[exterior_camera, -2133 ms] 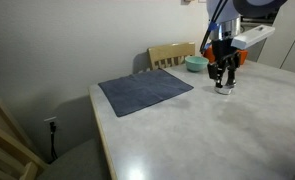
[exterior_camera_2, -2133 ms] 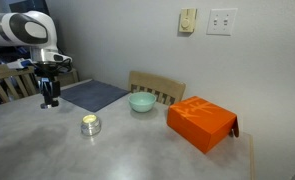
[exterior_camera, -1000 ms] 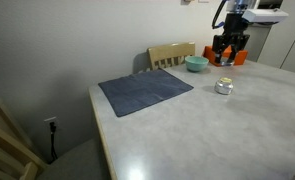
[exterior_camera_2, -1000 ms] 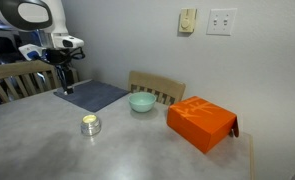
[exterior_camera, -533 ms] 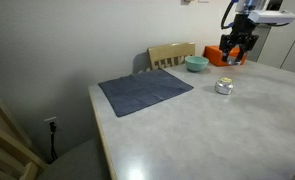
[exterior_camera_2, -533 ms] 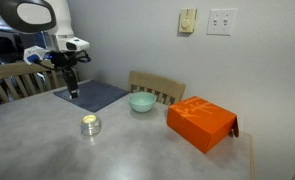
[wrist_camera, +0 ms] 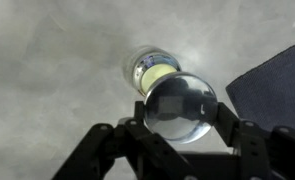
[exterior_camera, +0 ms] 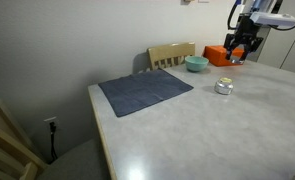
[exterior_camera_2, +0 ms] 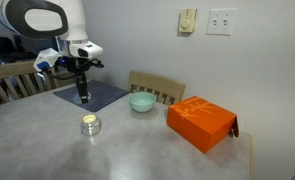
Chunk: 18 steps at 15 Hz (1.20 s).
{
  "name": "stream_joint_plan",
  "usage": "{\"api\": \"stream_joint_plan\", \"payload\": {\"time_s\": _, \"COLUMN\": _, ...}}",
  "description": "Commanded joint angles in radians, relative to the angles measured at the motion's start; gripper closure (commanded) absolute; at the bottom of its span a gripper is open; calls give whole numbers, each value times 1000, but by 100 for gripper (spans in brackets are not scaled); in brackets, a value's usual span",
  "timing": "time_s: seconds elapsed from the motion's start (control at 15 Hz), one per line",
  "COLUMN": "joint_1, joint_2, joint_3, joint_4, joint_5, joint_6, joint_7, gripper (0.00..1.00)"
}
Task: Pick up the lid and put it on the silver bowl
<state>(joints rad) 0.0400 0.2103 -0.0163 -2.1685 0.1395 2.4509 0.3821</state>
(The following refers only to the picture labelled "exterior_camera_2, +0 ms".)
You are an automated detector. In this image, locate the wooden chair at left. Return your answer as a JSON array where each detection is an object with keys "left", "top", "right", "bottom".
[{"left": 0, "top": 61, "right": 59, "bottom": 103}]

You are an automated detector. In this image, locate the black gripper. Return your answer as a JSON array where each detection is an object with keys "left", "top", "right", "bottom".
[{"left": 64, "top": 57, "right": 90, "bottom": 96}]

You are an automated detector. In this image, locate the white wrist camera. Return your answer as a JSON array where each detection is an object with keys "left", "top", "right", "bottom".
[{"left": 69, "top": 41, "right": 103, "bottom": 59}]

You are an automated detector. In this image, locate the dark blue cloth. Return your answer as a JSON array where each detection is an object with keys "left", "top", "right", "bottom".
[{"left": 55, "top": 80, "right": 128, "bottom": 112}]

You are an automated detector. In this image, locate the orange cardboard box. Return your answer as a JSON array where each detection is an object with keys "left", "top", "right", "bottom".
[{"left": 167, "top": 96, "right": 239, "bottom": 153}]

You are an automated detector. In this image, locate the light wooden chair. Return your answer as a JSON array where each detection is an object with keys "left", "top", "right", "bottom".
[{"left": 128, "top": 71, "right": 186, "bottom": 105}]

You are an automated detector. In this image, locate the teal bowl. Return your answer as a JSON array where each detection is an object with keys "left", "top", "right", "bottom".
[{"left": 128, "top": 92, "right": 156, "bottom": 113}]

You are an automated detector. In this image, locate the white double light switch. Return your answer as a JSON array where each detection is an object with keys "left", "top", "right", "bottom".
[{"left": 206, "top": 8, "right": 237, "bottom": 36}]

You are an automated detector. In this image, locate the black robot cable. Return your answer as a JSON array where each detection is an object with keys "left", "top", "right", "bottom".
[{"left": 40, "top": 58, "right": 105, "bottom": 81}]

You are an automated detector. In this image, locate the beige thermostat dial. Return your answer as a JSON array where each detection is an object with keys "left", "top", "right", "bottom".
[{"left": 179, "top": 9, "right": 197, "bottom": 33}]

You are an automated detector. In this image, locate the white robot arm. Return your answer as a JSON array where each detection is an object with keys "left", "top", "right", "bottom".
[{"left": 0, "top": 0, "right": 103, "bottom": 103}]

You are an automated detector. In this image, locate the silver bowl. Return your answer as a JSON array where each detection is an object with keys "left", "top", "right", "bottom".
[{"left": 80, "top": 114, "right": 101, "bottom": 136}]

